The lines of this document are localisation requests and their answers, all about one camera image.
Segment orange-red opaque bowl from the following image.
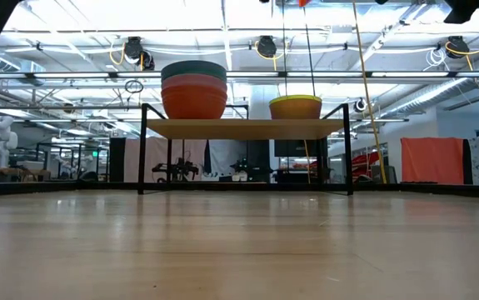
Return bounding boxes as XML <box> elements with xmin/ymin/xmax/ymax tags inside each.
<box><xmin>161</xmin><ymin>85</ymin><xmax>228</xmax><ymax>103</ymax></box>
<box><xmin>162</xmin><ymin>97</ymin><xmax>227</xmax><ymax>121</ymax></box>

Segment translucent yellow bowl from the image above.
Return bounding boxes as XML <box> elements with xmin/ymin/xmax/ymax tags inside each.
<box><xmin>268</xmin><ymin>94</ymin><xmax>323</xmax><ymax>106</ymax></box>

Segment blue opaque bowl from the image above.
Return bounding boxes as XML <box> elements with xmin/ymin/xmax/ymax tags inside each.
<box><xmin>160</xmin><ymin>60</ymin><xmax>228</xmax><ymax>83</ymax></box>

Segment black metal shelf leg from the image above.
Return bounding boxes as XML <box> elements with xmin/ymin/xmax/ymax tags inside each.
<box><xmin>317</xmin><ymin>102</ymin><xmax>355</xmax><ymax>197</ymax></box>
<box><xmin>137</xmin><ymin>102</ymin><xmax>172</xmax><ymax>196</ymax></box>

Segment white fabric curtain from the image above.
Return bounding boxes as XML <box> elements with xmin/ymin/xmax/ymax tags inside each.
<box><xmin>123</xmin><ymin>137</ymin><xmax>209</xmax><ymax>183</ymax></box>
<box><xmin>208</xmin><ymin>139</ymin><xmax>248</xmax><ymax>183</ymax></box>

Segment black upright panel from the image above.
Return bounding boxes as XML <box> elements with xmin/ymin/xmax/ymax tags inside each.
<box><xmin>108</xmin><ymin>137</ymin><xmax>127</xmax><ymax>183</ymax></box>

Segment long ceiling light bar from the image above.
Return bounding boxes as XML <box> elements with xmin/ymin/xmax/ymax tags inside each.
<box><xmin>0</xmin><ymin>70</ymin><xmax>479</xmax><ymax>80</ymax></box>

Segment orange fabric panel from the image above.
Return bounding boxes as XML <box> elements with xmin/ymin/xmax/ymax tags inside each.
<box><xmin>400</xmin><ymin>137</ymin><xmax>465</xmax><ymax>185</ymax></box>

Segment black ceiling cable reel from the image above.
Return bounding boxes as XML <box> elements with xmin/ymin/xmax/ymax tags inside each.
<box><xmin>141</xmin><ymin>50</ymin><xmax>157</xmax><ymax>72</ymax></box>
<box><xmin>255</xmin><ymin>35</ymin><xmax>278</xmax><ymax>59</ymax></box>
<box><xmin>122</xmin><ymin>36</ymin><xmax>146</xmax><ymax>61</ymax></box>
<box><xmin>445</xmin><ymin>35</ymin><xmax>469</xmax><ymax>59</ymax></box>

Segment hanging yellow cable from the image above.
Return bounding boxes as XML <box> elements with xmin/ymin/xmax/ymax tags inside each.
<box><xmin>352</xmin><ymin>0</ymin><xmax>388</xmax><ymax>185</ymax></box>

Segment black aluminium table frame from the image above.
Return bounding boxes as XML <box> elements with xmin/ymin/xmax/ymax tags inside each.
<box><xmin>0</xmin><ymin>181</ymin><xmax>479</xmax><ymax>200</ymax></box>

